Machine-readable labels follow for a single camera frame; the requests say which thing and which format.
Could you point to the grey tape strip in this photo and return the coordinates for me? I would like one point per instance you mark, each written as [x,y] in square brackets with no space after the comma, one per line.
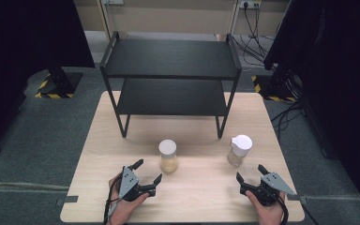
[67,200]
[297,198]

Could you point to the black curtain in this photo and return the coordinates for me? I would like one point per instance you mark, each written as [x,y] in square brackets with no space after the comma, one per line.
[18,62]
[340,78]

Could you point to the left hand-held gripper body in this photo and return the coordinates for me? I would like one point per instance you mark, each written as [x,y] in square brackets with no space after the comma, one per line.
[128,182]

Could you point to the person's right hand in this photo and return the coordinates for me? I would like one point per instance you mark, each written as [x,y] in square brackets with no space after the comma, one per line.
[270,215]

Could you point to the white wall socket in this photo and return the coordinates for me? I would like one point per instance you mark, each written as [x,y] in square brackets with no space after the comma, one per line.
[250,3]

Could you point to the black two-tier shelf rack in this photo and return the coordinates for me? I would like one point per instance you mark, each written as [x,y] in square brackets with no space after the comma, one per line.
[172,59]

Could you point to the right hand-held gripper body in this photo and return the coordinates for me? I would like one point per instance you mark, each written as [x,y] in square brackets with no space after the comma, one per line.
[273,184]

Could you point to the spout-lid glass seasoning jar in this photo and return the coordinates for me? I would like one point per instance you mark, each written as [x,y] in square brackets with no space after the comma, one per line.
[240,146]

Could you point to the person's left hand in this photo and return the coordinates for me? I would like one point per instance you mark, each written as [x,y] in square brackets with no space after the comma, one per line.
[123,211]

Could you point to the flat-lid jar of yellow granules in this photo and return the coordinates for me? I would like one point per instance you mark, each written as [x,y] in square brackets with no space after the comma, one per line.
[168,156]

